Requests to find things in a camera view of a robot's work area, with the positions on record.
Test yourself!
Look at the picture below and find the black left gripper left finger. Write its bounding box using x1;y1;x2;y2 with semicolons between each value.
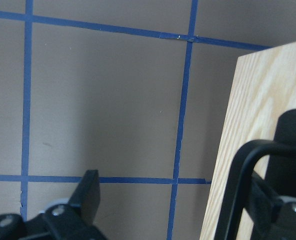
42;170;101;240

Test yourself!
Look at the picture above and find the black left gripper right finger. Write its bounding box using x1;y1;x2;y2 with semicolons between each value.
247;172;296;240

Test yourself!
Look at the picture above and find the black metal drawer handle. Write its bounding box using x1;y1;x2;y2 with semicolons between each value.
215;109;296;240

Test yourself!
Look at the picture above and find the wooden drawer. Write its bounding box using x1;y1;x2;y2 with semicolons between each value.
200;42;296;240

